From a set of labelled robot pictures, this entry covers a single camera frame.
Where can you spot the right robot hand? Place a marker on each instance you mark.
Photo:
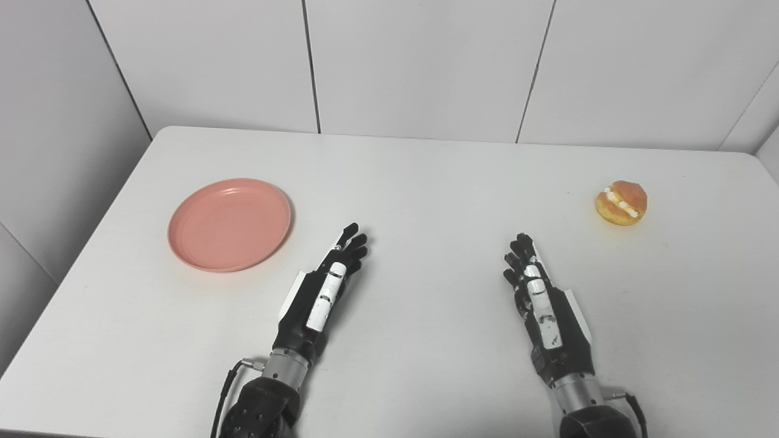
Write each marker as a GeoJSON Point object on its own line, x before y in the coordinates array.
{"type": "Point", "coordinates": [551, 328]}

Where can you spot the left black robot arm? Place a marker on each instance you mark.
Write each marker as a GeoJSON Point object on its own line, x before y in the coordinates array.
{"type": "Point", "coordinates": [271, 395]}

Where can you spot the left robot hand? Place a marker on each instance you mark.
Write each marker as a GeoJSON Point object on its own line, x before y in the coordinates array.
{"type": "Point", "coordinates": [304, 316]}

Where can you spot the pink plate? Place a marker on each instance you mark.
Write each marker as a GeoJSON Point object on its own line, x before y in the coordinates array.
{"type": "Point", "coordinates": [230, 224]}

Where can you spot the cream puff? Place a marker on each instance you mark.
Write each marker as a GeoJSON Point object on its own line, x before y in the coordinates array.
{"type": "Point", "coordinates": [621, 202]}

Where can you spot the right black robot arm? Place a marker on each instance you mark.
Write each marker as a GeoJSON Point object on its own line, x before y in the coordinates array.
{"type": "Point", "coordinates": [587, 407]}

